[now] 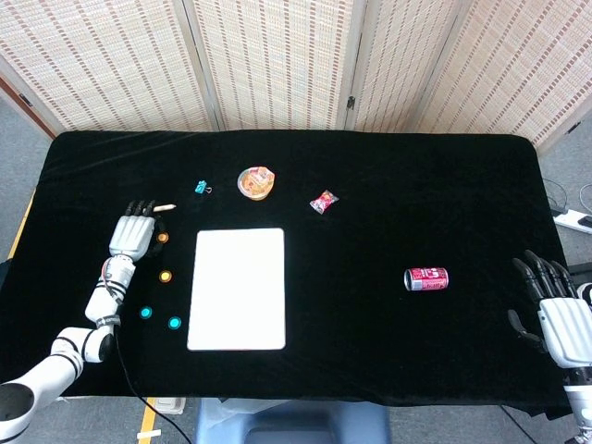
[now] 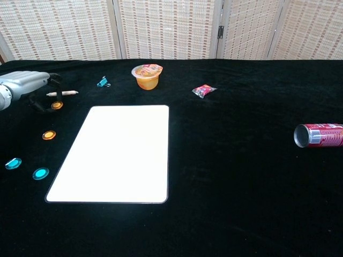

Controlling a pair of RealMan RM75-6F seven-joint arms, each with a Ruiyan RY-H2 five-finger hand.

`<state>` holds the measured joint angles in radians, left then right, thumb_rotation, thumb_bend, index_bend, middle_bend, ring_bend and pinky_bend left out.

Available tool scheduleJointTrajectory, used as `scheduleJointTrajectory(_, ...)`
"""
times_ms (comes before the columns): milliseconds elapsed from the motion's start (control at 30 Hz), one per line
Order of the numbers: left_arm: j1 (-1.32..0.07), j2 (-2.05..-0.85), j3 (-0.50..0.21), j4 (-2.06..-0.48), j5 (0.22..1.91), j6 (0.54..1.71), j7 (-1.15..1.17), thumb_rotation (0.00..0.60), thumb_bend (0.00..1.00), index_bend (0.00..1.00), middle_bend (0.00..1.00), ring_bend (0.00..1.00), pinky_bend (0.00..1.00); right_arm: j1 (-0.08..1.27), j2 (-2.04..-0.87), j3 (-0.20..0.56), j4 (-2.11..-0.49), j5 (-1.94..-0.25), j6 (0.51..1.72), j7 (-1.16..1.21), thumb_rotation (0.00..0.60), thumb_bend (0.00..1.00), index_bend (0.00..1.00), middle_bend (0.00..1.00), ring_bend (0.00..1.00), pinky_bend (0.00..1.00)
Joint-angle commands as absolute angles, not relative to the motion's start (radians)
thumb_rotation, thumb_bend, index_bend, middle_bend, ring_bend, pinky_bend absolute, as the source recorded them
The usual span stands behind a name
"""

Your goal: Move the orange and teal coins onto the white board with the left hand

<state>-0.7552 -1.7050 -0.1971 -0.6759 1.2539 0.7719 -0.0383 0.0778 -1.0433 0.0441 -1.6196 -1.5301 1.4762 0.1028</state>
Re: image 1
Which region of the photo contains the red soda can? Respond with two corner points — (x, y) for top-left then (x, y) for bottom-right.
(403, 265), (450, 292)

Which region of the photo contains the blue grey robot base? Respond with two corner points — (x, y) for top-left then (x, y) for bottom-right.
(193, 397), (392, 444)

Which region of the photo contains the woven bamboo screen panel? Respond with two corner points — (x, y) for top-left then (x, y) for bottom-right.
(415, 0), (592, 154)
(0, 0), (221, 140)
(184, 0), (369, 133)
(346, 0), (477, 135)

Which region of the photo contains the beige floor box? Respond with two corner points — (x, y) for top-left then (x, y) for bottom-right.
(154, 396), (187, 415)

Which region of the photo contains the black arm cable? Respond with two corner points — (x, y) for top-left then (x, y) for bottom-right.
(113, 323), (193, 444)

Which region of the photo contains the red snack packet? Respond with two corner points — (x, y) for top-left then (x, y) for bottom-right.
(309, 189), (340, 216)

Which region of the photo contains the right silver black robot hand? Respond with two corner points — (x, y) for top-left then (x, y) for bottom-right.
(507, 249), (592, 370)

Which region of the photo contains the black velvet tablecloth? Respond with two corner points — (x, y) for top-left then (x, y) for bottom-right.
(0, 129), (571, 420)

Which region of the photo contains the orange jelly cup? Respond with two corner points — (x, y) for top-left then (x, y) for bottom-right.
(237, 166), (278, 202)

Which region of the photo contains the white rectangular board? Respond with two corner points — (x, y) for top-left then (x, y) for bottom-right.
(187, 227), (287, 352)

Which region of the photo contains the yellow floor tape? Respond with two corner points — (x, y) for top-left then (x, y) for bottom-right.
(137, 396), (159, 444)

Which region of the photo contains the white power strip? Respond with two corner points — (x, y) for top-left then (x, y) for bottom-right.
(553, 208), (592, 231)

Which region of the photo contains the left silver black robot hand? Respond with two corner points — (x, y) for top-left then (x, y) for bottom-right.
(107, 199), (170, 263)

